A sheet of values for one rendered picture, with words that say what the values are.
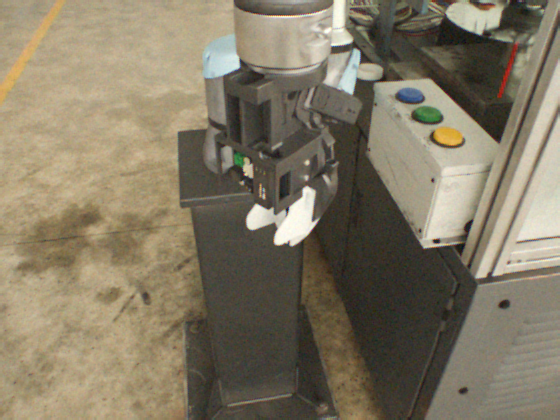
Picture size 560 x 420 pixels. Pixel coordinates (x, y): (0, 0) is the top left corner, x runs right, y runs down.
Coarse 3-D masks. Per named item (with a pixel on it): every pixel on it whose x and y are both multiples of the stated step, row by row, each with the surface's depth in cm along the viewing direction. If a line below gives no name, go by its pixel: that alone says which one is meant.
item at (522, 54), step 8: (504, 48) 101; (512, 48) 98; (520, 48) 97; (528, 48) 97; (504, 56) 101; (520, 56) 98; (528, 56) 99; (504, 64) 101; (512, 64) 100; (520, 64) 99
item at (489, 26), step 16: (480, 0) 107; (496, 0) 107; (448, 16) 97; (464, 16) 98; (480, 16) 98; (496, 16) 98; (480, 32) 90; (496, 32) 90; (512, 32) 90; (528, 32) 90
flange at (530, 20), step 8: (512, 8) 99; (520, 8) 95; (528, 8) 94; (544, 8) 94; (504, 16) 95; (512, 16) 94; (520, 16) 94; (528, 16) 94; (536, 16) 94; (520, 24) 93; (528, 24) 92; (536, 24) 92
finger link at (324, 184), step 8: (328, 160) 43; (336, 160) 43; (328, 168) 42; (336, 168) 43; (320, 176) 43; (328, 176) 43; (336, 176) 43; (312, 184) 44; (320, 184) 43; (328, 184) 43; (336, 184) 44; (320, 192) 44; (328, 192) 43; (320, 200) 45; (328, 200) 45; (320, 208) 46; (312, 216) 46; (320, 216) 47
